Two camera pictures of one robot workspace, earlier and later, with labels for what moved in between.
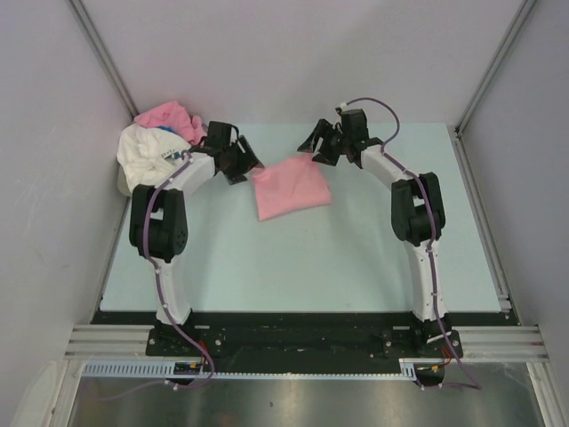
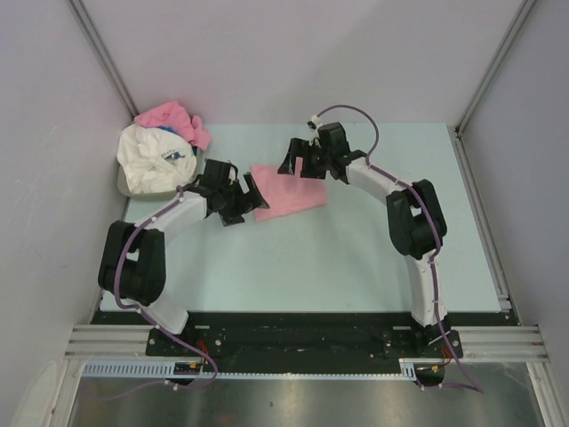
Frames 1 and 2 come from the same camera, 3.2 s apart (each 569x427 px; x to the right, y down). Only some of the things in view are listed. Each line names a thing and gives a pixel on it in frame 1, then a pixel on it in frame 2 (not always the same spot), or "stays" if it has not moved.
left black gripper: (247, 161) → (236, 215)
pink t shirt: (289, 186) stays
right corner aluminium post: (494, 65) stays
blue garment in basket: (169, 129) stays
